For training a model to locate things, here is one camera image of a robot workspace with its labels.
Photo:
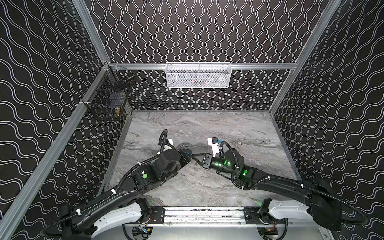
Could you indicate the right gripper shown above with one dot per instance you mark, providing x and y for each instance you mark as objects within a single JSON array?
[{"x": 205, "y": 160}]

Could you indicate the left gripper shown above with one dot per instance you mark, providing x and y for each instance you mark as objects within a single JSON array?
[{"x": 184, "y": 155}]

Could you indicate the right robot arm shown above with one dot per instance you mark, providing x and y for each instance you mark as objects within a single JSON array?
[{"x": 322, "y": 203}]

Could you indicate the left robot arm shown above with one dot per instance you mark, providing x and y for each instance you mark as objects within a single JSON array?
[{"x": 80, "y": 223}]

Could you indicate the white mesh basket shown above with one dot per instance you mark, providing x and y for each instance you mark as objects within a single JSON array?
[{"x": 197, "y": 75}]

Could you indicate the brass object in basket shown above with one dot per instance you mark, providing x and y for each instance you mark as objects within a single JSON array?
[{"x": 117, "y": 112}]

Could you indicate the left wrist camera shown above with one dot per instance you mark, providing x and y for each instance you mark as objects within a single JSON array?
[{"x": 170, "y": 142}]

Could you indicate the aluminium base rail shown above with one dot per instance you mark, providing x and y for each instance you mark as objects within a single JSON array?
[{"x": 278, "y": 214}]

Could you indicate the black wire basket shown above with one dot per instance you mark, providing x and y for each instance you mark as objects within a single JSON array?
[{"x": 112, "y": 92}]

